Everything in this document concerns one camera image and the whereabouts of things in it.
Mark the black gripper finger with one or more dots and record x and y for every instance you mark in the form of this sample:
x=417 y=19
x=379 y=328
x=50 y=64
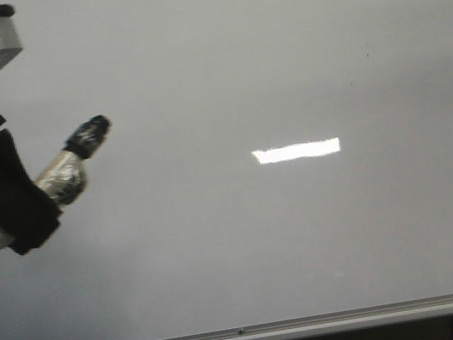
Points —
x=26 y=212

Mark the taped whiteboard marker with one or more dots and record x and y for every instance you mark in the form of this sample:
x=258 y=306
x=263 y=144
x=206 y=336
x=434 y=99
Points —
x=65 y=177

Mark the white whiteboard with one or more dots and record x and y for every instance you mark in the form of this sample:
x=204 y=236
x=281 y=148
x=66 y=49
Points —
x=268 y=160

